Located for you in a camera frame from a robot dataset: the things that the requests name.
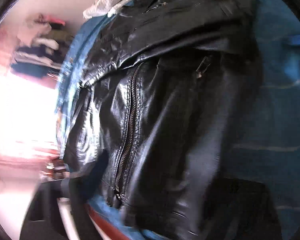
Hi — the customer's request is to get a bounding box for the stack of folded clothes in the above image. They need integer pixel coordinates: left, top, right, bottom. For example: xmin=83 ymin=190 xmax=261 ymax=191
xmin=11 ymin=14 xmax=74 ymax=78

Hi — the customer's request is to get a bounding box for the blue patterned bed sheet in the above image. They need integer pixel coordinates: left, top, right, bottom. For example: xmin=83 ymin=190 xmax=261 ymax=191
xmin=55 ymin=0 xmax=300 ymax=240

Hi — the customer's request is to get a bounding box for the black leather jacket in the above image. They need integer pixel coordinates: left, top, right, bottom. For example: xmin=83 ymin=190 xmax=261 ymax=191
xmin=64 ymin=0 xmax=282 ymax=239

